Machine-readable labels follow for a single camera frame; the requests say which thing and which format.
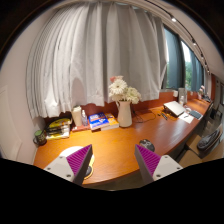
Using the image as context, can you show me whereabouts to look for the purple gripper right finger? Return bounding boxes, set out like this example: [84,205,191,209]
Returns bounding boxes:
[134,145,182,184]

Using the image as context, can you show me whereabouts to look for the white paper sheet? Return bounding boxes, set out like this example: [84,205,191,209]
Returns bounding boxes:
[179,112,194,124]

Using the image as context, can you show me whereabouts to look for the white and pink flowers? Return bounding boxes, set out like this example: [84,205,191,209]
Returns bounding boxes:
[109,76,141,104]

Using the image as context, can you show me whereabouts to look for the small clear bottle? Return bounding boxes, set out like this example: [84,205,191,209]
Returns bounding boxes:
[81,110,88,126]

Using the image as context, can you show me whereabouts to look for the black cable on desk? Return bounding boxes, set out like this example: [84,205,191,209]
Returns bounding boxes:
[131,108,158,124]

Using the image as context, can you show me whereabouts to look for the stack of yellow black books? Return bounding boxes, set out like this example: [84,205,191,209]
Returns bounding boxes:
[45,118,72,140]

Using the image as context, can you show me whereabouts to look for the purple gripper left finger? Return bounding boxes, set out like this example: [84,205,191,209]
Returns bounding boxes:
[44,145,93,186]

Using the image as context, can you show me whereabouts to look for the grey curtain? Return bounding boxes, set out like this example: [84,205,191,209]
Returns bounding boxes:
[163,28,204,91]

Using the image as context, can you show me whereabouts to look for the silver closed laptop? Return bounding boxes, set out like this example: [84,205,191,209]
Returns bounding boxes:
[164,101,185,117]

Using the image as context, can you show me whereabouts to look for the black office chair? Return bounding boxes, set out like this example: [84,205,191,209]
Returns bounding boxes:
[197,129,221,152]

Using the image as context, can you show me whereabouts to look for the black computer mouse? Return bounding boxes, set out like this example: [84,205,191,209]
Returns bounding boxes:
[140,139,155,152]

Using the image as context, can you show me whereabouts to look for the yellow orange book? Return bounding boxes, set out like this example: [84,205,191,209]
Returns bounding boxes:
[101,113,119,131]

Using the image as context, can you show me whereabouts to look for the white curtain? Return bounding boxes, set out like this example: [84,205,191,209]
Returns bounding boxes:
[26,2,166,118]

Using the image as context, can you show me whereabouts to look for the white ceramic vase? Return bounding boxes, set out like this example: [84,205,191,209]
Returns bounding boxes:
[117,101,132,128]

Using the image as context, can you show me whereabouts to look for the blue book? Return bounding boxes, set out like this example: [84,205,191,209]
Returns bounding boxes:
[89,112,109,130]

